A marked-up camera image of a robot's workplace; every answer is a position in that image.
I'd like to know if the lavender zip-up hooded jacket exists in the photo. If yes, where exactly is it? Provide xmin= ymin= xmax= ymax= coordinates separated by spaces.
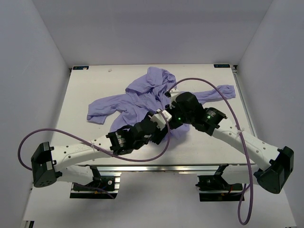
xmin=86 ymin=66 xmax=236 ymax=140

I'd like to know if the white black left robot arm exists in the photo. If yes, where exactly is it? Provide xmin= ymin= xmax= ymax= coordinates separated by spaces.
xmin=31 ymin=111 xmax=172 ymax=190

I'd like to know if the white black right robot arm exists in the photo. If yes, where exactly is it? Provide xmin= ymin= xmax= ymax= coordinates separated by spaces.
xmin=165 ymin=89 xmax=294 ymax=194

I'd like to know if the blue label sticker right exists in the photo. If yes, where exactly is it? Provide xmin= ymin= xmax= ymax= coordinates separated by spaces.
xmin=213 ymin=64 xmax=231 ymax=68

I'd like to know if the blue label sticker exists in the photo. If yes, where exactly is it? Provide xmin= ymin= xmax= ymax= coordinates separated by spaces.
xmin=213 ymin=64 xmax=231 ymax=68
xmin=72 ymin=66 xmax=89 ymax=70

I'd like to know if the blue label sticker left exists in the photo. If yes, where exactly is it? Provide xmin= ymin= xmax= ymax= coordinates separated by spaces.
xmin=72 ymin=66 xmax=89 ymax=70

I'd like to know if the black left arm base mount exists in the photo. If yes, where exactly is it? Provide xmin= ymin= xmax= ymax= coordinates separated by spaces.
xmin=70 ymin=166 xmax=121 ymax=200

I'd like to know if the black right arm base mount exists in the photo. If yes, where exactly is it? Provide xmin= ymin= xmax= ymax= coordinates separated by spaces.
xmin=195 ymin=164 xmax=245 ymax=202

